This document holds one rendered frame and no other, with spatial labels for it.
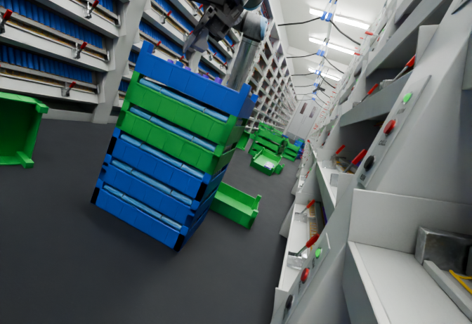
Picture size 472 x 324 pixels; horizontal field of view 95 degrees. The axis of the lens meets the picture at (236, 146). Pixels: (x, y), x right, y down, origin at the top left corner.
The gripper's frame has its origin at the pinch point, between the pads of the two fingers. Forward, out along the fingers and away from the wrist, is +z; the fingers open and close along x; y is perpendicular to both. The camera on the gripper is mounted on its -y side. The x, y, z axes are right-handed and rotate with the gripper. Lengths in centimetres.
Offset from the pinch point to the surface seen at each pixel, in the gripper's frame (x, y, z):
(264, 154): 110, 112, 14
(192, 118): -16.9, 11.2, 14.2
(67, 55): 53, -38, 31
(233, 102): -21.0, 16.0, 4.8
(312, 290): -57, 25, 18
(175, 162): -16.1, 14.8, 26.1
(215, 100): -18.9, 12.9, 7.1
